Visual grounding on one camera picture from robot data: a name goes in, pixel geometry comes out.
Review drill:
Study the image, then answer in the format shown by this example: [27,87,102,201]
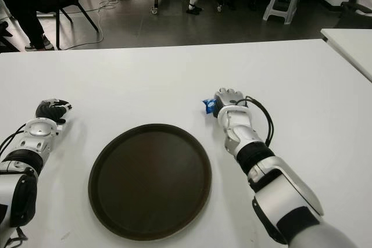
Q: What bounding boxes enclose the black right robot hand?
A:
[213,87,251,118]

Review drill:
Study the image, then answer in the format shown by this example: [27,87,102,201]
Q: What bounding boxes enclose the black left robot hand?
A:
[35,99,73,124]

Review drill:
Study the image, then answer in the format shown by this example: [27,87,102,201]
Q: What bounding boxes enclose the blue Oreo snack pack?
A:
[202,98,217,115]

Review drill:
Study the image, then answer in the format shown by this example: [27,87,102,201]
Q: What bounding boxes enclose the standing person in black trousers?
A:
[0,0,55,52]

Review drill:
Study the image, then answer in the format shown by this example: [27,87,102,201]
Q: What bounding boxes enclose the round dark brown tray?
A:
[88,123,213,233]

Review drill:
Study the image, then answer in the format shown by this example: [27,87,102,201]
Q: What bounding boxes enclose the white side table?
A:
[320,28,372,83]

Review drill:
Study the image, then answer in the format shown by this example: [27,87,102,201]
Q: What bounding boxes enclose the black office chair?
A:
[334,0,372,30]

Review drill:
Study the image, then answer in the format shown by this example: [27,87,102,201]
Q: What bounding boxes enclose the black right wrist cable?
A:
[235,95,275,146]

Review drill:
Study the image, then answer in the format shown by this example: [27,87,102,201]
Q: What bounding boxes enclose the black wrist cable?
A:
[235,95,275,146]
[0,124,27,156]

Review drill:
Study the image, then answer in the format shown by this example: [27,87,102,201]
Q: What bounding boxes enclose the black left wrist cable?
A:
[0,124,27,156]

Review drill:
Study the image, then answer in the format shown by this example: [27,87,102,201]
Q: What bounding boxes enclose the white floor cable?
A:
[62,0,149,51]

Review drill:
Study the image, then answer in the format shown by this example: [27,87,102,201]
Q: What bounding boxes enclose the black left elbow cable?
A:
[0,226,28,248]

